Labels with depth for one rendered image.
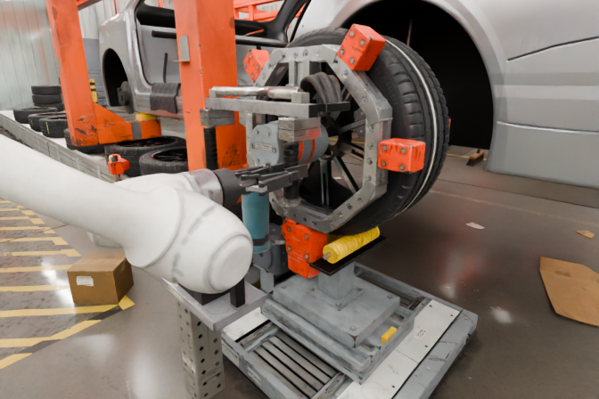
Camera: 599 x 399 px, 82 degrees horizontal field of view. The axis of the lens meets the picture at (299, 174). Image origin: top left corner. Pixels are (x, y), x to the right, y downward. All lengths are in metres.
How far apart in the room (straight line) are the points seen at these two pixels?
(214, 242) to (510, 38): 1.05
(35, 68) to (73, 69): 10.88
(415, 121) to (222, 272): 0.66
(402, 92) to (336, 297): 0.79
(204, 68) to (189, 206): 0.95
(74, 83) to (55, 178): 2.76
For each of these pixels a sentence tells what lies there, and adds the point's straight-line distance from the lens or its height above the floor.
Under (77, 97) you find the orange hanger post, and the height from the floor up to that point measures 0.90.
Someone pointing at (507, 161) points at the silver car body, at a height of 0.79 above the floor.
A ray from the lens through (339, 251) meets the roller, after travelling 1.08.
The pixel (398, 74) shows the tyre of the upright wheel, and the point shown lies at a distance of 0.95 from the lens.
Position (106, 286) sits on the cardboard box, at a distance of 1.91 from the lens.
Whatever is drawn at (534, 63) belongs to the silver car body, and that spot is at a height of 1.07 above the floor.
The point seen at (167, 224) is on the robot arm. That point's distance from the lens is 0.42.
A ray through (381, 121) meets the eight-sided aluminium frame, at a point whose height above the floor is 0.93.
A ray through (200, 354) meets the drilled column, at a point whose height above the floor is 0.19.
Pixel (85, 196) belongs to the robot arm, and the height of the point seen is 0.92.
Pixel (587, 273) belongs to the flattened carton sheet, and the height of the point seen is 0.02.
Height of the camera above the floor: 1.03
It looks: 16 degrees down
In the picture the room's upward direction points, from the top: straight up
